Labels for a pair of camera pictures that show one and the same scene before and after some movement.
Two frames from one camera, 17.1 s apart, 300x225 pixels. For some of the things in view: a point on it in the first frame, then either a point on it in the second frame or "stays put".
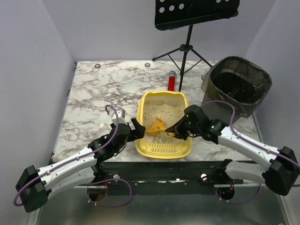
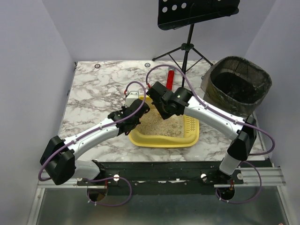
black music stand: x=172 y=14 stays put
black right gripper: x=182 y=129 -> x=156 y=91
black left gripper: x=135 y=131 -> x=139 y=107
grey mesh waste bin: x=237 y=81 stays put
